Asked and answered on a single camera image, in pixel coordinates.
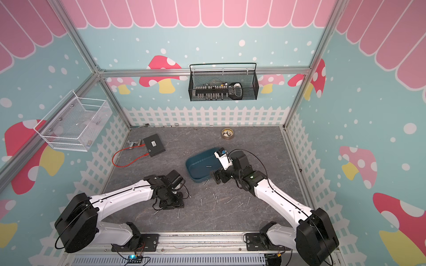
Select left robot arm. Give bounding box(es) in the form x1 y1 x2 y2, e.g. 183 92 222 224
54 170 185 253

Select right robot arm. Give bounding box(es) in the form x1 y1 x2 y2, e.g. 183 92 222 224
211 148 339 266

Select teal plastic storage box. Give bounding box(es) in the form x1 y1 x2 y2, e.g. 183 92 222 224
185 147 222 183

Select black flat device box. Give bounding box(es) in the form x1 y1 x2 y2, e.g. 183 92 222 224
143 134 166 157

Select tape roll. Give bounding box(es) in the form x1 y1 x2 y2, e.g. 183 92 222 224
221 128 235 140

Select black item in basket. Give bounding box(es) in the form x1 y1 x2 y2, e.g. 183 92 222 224
228 83 243 100

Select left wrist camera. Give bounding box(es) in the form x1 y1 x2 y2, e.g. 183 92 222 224
166 170 185 190

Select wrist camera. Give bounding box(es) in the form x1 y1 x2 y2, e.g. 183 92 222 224
166 170 185 190
214 148 233 170

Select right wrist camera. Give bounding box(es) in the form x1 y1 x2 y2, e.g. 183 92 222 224
214 148 233 170

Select aluminium front rail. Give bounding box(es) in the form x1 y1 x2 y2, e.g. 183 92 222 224
56 228 283 257

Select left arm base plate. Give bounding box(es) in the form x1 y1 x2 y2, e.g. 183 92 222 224
111 234 160 253

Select red cable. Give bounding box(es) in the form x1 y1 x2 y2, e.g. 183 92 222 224
111 144 150 168

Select metal bracket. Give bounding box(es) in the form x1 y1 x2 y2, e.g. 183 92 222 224
127 139 144 150

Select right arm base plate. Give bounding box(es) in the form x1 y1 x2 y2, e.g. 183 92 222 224
243 233 290 252

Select black wire wall basket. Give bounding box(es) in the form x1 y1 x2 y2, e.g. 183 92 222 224
188 63 259 102

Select white wire wall basket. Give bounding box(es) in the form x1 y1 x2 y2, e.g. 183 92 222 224
33 91 113 152

